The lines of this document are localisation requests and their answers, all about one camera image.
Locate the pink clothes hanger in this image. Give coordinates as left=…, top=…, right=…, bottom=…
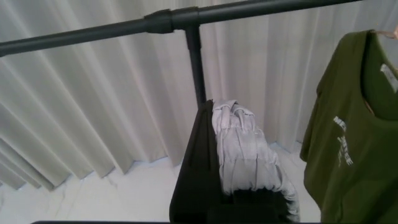
left=363, top=26, right=398, bottom=114

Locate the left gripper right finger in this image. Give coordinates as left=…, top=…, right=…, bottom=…
left=214, top=187, right=294, bottom=223

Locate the pale grey garment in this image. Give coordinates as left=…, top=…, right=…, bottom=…
left=211, top=99, right=301, bottom=223

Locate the green sleeveless shirt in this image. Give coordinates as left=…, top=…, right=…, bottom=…
left=300, top=29, right=398, bottom=223

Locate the white curtain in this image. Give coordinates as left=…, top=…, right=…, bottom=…
left=0, top=0, right=398, bottom=191

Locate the black clothes rack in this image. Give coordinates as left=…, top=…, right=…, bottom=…
left=0, top=0, right=364, bottom=109

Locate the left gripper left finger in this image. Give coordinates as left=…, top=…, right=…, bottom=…
left=169, top=99, right=225, bottom=223

